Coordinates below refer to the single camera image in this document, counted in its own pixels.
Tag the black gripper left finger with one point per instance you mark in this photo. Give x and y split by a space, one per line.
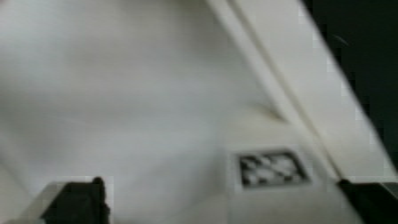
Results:
78 206

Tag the white U-shaped fence obstacle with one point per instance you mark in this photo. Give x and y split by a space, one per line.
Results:
280 27

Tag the white square tabletop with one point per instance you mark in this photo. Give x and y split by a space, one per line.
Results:
124 78

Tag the white table leg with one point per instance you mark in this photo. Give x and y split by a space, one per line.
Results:
279 189

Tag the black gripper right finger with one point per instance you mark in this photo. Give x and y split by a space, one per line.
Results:
373 200

